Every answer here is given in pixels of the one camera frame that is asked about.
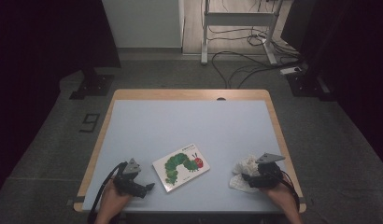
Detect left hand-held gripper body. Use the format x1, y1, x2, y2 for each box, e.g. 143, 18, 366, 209
113, 158, 149, 198

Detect white cabinet panel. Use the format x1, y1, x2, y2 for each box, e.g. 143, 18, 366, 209
101, 0, 185, 49

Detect black floor cable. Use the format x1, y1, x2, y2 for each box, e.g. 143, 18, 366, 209
210, 50, 305, 90

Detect white metal desk frame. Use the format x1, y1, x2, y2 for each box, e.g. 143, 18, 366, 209
200, 0, 284, 65

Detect wooden table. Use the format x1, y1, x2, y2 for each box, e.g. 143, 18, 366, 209
73, 89, 307, 214

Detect person's left hand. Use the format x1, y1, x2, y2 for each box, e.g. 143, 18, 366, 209
97, 180, 134, 219

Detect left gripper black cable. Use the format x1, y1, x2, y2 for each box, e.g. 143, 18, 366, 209
87, 161, 128, 224

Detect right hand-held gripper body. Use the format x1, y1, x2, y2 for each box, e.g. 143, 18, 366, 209
255, 152, 287, 189

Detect black stand base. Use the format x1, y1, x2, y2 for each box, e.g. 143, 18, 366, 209
286, 73, 337, 102
68, 66, 115, 101

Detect person's right hand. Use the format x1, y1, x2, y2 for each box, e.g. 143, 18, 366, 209
262, 177, 301, 217

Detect caterpillar picture book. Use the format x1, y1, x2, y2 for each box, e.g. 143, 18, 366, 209
151, 143, 211, 193

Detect white power strip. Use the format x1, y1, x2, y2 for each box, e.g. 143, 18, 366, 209
279, 65, 303, 76

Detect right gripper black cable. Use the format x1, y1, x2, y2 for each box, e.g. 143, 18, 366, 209
279, 171, 301, 213

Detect black curtain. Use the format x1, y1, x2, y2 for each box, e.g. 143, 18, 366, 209
279, 0, 383, 172
0, 0, 121, 200

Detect black floor tape marker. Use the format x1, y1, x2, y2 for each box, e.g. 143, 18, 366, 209
79, 113, 101, 133

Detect tangled black cables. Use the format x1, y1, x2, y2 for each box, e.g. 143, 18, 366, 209
207, 24, 301, 60

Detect white cloth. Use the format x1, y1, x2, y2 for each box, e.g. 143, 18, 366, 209
229, 154, 262, 193

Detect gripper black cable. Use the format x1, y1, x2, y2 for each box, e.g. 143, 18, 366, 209
279, 171, 301, 213
87, 161, 128, 224

